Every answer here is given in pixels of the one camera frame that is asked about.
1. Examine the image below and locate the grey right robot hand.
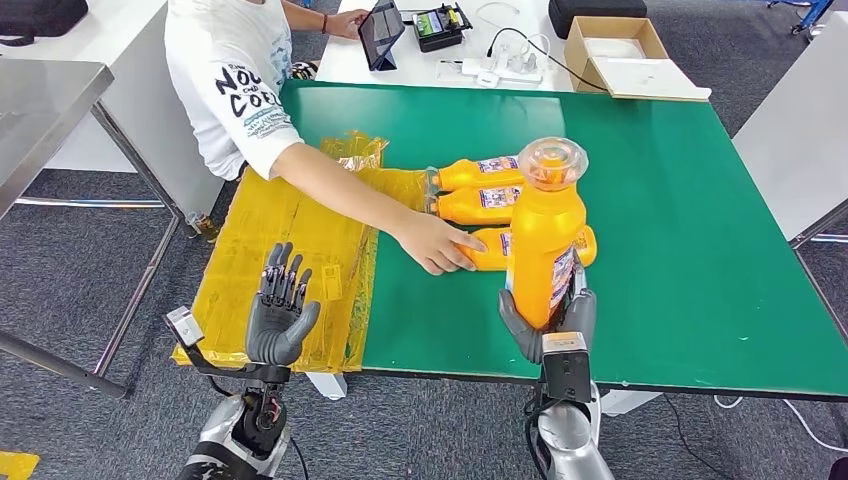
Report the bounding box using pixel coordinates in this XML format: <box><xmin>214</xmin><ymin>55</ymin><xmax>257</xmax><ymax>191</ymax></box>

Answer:
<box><xmin>498</xmin><ymin>261</ymin><xmax>598</xmax><ymax>366</ymax></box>

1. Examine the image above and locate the person's right hand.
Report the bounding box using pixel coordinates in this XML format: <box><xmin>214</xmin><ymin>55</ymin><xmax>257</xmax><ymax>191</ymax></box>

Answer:
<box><xmin>394</xmin><ymin>211</ymin><xmax>488</xmax><ymax>276</ymax></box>

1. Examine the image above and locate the person's left hand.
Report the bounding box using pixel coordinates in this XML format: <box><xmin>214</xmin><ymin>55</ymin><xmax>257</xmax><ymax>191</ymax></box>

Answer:
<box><xmin>325</xmin><ymin>9</ymin><xmax>371</xmax><ymax>40</ymax></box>

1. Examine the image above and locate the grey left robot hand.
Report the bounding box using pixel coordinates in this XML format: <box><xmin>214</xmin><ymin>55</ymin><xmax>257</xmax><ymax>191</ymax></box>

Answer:
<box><xmin>245</xmin><ymin>241</ymin><xmax>323</xmax><ymax>369</ymax></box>

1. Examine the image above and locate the orange detergent bottle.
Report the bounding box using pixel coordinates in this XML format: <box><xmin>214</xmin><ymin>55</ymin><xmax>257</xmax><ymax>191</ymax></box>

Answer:
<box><xmin>427</xmin><ymin>155</ymin><xmax>525</xmax><ymax>193</ymax></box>
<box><xmin>457</xmin><ymin>225</ymin><xmax>598</xmax><ymax>273</ymax></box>
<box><xmin>505</xmin><ymin>137</ymin><xmax>591</xmax><ymax>331</ymax></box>
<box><xmin>427</xmin><ymin>185</ymin><xmax>525</xmax><ymax>227</ymax></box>

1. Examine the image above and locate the black tablet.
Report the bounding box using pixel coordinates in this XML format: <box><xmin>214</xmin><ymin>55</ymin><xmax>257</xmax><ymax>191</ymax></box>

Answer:
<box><xmin>357</xmin><ymin>0</ymin><xmax>407</xmax><ymax>73</ymax></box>

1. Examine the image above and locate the white table foot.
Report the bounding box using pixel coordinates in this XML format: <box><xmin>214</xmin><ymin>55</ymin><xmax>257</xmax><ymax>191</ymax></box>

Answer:
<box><xmin>304</xmin><ymin>372</ymin><xmax>349</xmax><ymax>402</ymax></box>
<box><xmin>598</xmin><ymin>389</ymin><xmax>664</xmax><ymax>419</ymax></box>

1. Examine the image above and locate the black label printer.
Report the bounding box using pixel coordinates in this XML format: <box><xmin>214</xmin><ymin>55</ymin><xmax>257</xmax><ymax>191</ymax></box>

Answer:
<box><xmin>410</xmin><ymin>3</ymin><xmax>473</xmax><ymax>54</ymax></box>

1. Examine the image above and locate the yellow taped sheet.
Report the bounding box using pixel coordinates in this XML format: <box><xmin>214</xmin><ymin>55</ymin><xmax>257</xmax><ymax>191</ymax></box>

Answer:
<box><xmin>172</xmin><ymin>131</ymin><xmax>429</xmax><ymax>374</ymax></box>

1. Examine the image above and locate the person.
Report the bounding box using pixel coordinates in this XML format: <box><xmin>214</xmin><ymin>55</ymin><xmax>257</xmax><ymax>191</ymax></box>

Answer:
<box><xmin>164</xmin><ymin>0</ymin><xmax>488</xmax><ymax>276</ymax></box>

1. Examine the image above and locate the white power strip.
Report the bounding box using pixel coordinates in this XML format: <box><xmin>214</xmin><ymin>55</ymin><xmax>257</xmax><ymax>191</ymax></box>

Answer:
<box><xmin>460</xmin><ymin>54</ymin><xmax>546</xmax><ymax>86</ymax></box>

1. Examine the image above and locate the white desk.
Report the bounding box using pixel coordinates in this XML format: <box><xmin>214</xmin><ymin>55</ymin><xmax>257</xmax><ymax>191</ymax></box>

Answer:
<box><xmin>0</xmin><ymin>0</ymin><xmax>227</xmax><ymax>220</ymax></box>

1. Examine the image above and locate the cardboard box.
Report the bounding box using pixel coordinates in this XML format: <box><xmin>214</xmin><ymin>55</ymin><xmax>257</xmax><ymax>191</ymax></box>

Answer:
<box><xmin>564</xmin><ymin>15</ymin><xmax>713</xmax><ymax>103</ymax></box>

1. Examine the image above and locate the black case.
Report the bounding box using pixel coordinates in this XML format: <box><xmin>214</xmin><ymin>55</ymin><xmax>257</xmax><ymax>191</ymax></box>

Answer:
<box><xmin>548</xmin><ymin>0</ymin><xmax>649</xmax><ymax>40</ymax></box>

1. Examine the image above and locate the white foam insert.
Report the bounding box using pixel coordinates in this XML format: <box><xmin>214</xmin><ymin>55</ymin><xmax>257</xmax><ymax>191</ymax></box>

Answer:
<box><xmin>582</xmin><ymin>36</ymin><xmax>649</xmax><ymax>61</ymax></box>

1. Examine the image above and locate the white side table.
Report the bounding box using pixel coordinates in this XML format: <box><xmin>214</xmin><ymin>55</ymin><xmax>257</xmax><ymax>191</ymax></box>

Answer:
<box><xmin>731</xmin><ymin>9</ymin><xmax>848</xmax><ymax>252</ymax></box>

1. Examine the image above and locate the yellow floor tape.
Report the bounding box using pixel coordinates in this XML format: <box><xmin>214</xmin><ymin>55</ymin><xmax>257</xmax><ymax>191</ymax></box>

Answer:
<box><xmin>0</xmin><ymin>452</ymin><xmax>41</xmax><ymax>480</ymax></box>

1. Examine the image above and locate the black bag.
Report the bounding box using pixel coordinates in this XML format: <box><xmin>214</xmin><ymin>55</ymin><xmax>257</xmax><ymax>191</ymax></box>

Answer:
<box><xmin>0</xmin><ymin>0</ymin><xmax>89</xmax><ymax>48</ymax></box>

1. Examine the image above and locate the steel table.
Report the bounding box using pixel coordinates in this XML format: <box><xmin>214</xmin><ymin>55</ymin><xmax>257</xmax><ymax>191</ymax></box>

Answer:
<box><xmin>0</xmin><ymin>59</ymin><xmax>183</xmax><ymax>402</ymax></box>

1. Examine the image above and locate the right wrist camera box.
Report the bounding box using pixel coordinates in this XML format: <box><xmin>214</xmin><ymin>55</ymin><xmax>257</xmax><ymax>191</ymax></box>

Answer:
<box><xmin>541</xmin><ymin>331</ymin><xmax>592</xmax><ymax>404</ymax></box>

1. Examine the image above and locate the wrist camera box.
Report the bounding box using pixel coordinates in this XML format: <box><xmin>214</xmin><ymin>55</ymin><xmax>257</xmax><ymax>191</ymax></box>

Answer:
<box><xmin>541</xmin><ymin>331</ymin><xmax>592</xmax><ymax>404</ymax></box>
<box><xmin>164</xmin><ymin>305</ymin><xmax>203</xmax><ymax>349</ymax></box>

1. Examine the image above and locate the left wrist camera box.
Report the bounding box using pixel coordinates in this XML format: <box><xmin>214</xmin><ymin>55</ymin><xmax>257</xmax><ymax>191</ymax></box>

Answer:
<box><xmin>164</xmin><ymin>305</ymin><xmax>203</xmax><ymax>349</ymax></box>

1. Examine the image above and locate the white cable loop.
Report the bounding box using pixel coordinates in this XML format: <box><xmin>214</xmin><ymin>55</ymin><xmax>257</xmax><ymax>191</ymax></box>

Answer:
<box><xmin>473</xmin><ymin>1</ymin><xmax>521</xmax><ymax>26</ymax></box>

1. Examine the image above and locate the black floor cable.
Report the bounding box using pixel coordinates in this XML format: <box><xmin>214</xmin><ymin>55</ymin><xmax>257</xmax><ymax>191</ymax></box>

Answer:
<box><xmin>665</xmin><ymin>394</ymin><xmax>750</xmax><ymax>480</ymax></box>

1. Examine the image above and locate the white floor cable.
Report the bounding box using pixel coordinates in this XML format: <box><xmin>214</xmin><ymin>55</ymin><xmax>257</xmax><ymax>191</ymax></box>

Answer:
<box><xmin>712</xmin><ymin>394</ymin><xmax>848</xmax><ymax>455</ymax></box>

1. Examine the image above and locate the blue metal frame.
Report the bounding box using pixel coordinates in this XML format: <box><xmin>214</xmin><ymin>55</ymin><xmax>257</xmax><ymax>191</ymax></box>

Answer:
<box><xmin>768</xmin><ymin>0</ymin><xmax>836</xmax><ymax>36</ymax></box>

